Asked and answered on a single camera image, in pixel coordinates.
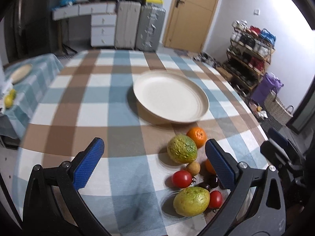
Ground woven basket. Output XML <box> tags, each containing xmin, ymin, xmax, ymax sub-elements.
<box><xmin>264</xmin><ymin>87</ymin><xmax>294</xmax><ymax>126</ymax></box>

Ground orange mandarin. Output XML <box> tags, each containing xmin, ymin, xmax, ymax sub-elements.
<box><xmin>186</xmin><ymin>127</ymin><xmax>207</xmax><ymax>149</ymax></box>
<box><xmin>205</xmin><ymin>159</ymin><xmax>216</xmax><ymax>175</ymax></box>

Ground yellow-green citrus fruit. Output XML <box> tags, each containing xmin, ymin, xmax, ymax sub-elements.
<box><xmin>173</xmin><ymin>186</ymin><xmax>210</xmax><ymax>217</ymax></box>

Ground small brown longan fruit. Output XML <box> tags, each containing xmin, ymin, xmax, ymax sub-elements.
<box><xmin>185</xmin><ymin>161</ymin><xmax>201</xmax><ymax>177</ymax></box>

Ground red tomato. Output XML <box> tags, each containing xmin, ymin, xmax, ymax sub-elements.
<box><xmin>171</xmin><ymin>170</ymin><xmax>193</xmax><ymax>189</ymax></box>
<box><xmin>208</xmin><ymin>190</ymin><xmax>223</xmax><ymax>209</ymax></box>

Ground silver suitcase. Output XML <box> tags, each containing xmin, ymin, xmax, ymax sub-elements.
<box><xmin>135</xmin><ymin>4</ymin><xmax>166</xmax><ymax>52</ymax></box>

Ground purple bag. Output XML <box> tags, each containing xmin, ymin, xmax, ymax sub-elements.
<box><xmin>250</xmin><ymin>73</ymin><xmax>284</xmax><ymax>106</ymax></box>

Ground small beige plate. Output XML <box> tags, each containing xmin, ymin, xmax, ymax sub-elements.
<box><xmin>10</xmin><ymin>64</ymin><xmax>32</xmax><ymax>85</ymax></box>

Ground pile of shoes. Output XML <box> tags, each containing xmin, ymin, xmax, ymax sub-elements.
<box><xmin>174</xmin><ymin>50</ymin><xmax>222</xmax><ymax>68</ymax></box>

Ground white drawer desk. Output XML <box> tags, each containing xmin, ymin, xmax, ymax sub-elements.
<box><xmin>52</xmin><ymin>2</ymin><xmax>117</xmax><ymax>47</ymax></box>

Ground plaid checkered tablecloth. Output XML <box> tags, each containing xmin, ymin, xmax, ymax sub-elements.
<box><xmin>12</xmin><ymin>50</ymin><xmax>267</xmax><ymax>235</ymax></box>

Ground wooden shoe rack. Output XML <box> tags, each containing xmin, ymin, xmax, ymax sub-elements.
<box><xmin>224</xmin><ymin>20</ymin><xmax>276</xmax><ymax>96</ymax></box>

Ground beige suitcase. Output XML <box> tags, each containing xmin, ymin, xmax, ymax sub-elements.
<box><xmin>114</xmin><ymin>1</ymin><xmax>141</xmax><ymax>50</ymax></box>

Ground cardboard box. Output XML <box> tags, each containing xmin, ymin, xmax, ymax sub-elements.
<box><xmin>216</xmin><ymin>67</ymin><xmax>233</xmax><ymax>82</ymax></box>

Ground cream round plate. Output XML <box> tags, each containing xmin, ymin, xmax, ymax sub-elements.
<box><xmin>133</xmin><ymin>70</ymin><xmax>209</xmax><ymax>124</ymax></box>

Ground teal checkered side tablecloth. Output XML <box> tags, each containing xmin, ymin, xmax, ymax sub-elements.
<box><xmin>1</xmin><ymin>53</ymin><xmax>64</xmax><ymax>140</ymax></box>

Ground green wrinkled citrus fruit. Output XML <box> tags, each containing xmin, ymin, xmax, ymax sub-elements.
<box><xmin>167</xmin><ymin>134</ymin><xmax>197</xmax><ymax>164</ymax></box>

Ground yellow lemon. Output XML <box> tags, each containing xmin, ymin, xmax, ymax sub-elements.
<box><xmin>10</xmin><ymin>89</ymin><xmax>17</xmax><ymax>99</ymax></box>
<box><xmin>4</xmin><ymin>95</ymin><xmax>14</xmax><ymax>109</ymax></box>

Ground dark plum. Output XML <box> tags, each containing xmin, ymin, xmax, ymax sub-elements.
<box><xmin>206</xmin><ymin>174</ymin><xmax>219</xmax><ymax>189</ymax></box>
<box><xmin>197</xmin><ymin>182</ymin><xmax>211</xmax><ymax>192</ymax></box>

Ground wooden door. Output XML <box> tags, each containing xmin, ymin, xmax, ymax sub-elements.
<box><xmin>163</xmin><ymin>0</ymin><xmax>218</xmax><ymax>53</ymax></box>

